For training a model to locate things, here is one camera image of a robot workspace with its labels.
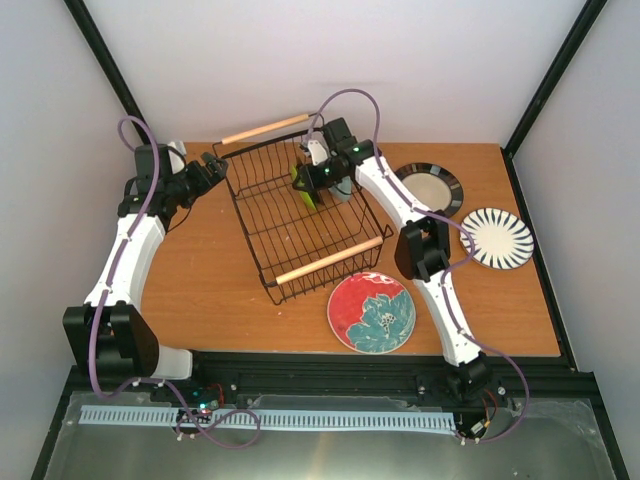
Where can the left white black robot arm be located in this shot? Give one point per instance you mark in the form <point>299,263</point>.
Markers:
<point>107,334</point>

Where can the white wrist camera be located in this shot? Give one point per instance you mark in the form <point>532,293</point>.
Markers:
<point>177,155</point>
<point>315,152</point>

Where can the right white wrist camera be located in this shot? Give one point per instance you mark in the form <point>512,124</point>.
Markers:
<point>315,152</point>

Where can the left black frame post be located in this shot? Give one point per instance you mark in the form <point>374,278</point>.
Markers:
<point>90,31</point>

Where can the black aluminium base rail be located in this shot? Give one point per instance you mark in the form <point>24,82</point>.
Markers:
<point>417,380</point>

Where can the light blue slotted cable duct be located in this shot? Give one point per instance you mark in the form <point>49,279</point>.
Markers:
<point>272,420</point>

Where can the red and teal flower plate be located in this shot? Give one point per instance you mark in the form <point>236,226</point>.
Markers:
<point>371,313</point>

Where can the plain lime green plate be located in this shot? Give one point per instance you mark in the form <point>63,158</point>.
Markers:
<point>310,199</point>

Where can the black wire dish rack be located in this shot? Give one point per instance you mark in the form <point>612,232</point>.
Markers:
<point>296,248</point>

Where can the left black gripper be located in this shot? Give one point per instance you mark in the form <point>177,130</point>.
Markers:
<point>203,181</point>

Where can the black rimmed beige plate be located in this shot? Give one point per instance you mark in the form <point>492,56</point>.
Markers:
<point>433,185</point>

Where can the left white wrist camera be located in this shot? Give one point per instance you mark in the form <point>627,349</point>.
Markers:
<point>177,155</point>

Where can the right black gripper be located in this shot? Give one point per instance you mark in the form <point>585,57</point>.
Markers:
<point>311,181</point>

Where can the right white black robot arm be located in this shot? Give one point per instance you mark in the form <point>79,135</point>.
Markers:
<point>422,252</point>

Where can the green striped rim plate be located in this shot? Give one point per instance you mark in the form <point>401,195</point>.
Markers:
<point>502,241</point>

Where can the mint green flower plate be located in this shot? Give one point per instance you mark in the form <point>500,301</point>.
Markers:
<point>342,190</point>

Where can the right black frame post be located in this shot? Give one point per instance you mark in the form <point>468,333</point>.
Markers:
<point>571,44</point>

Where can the black frame post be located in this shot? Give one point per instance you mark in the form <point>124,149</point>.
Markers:
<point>90,31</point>
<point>571,44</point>

